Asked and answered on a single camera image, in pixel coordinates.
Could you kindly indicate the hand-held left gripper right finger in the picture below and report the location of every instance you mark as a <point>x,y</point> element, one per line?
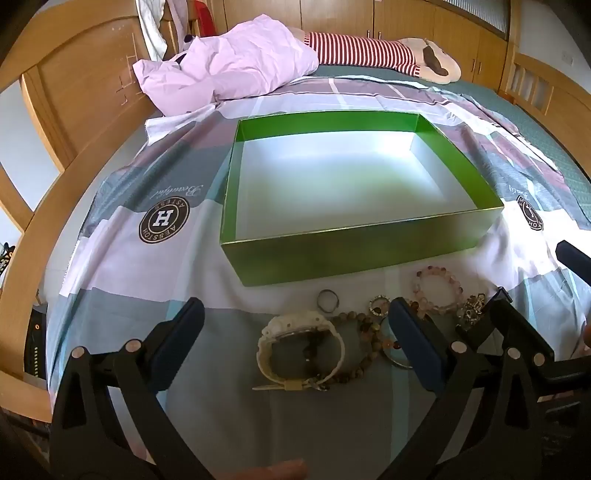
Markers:
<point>415,341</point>

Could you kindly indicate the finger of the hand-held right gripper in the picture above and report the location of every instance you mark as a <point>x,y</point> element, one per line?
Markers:
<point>521,327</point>
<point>572,258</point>

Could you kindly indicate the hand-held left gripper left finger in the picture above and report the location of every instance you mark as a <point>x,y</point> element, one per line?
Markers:
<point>178,337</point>

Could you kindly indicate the thin metal bangle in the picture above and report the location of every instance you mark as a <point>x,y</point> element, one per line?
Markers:
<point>400,364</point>

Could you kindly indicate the gold flower brooch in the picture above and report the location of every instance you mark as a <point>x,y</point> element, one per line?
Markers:
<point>471,307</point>

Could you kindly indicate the white wrist watch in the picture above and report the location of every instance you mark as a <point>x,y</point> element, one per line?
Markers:
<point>268,341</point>

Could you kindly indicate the green cardboard box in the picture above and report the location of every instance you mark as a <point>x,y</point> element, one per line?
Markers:
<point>323,249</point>

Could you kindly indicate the person's right hand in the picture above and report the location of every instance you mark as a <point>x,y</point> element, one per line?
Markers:
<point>587,337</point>

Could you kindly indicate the person's left hand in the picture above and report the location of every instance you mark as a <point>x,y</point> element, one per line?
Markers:
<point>277,470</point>

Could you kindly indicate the patterned bed sheet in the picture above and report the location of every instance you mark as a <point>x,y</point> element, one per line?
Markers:
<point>138,286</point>

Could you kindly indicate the wooden footboard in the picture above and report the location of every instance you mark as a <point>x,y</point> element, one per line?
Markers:
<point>568,97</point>

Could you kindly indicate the small black toy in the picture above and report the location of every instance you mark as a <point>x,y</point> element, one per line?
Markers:
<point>7,258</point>

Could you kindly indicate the wooden headboard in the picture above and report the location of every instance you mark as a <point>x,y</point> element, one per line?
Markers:
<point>78,92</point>

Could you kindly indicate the pink quilt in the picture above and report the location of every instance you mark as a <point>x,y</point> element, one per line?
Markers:
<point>231,60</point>

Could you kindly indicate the wooden wardrobe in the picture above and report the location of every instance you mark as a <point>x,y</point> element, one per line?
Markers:
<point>415,18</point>

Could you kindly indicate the striped plush toy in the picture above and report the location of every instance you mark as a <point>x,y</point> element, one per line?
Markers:
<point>360,50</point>

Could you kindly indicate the white cloth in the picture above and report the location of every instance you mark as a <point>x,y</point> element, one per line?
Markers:
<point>150,23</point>

